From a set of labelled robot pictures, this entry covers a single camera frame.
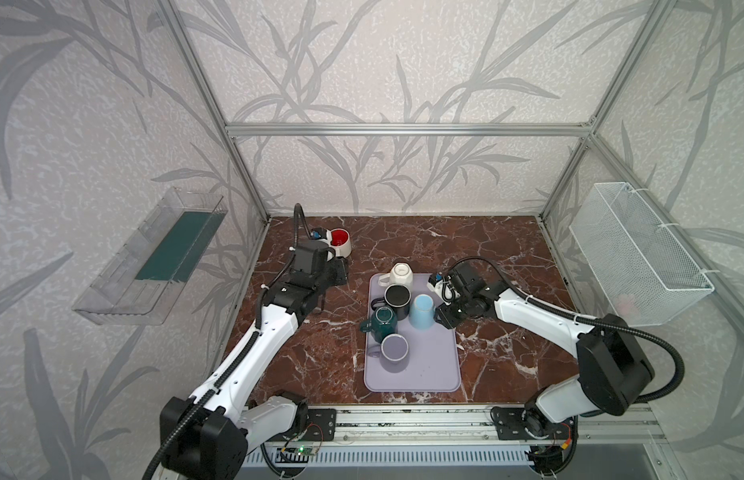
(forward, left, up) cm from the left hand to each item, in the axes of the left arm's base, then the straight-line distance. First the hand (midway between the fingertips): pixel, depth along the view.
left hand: (348, 253), depth 80 cm
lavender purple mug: (-20, -13, -17) cm, 29 cm away
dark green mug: (-15, -10, -12) cm, 21 cm away
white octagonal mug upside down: (+2, -15, -13) cm, 20 cm away
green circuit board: (-42, +10, -22) cm, 49 cm away
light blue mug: (-11, -21, -14) cm, 27 cm away
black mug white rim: (-6, -14, -14) cm, 20 cm away
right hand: (-7, -27, -16) cm, 32 cm away
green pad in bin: (-8, +35, +11) cm, 38 cm away
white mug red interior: (+17, +6, -15) cm, 23 cm away
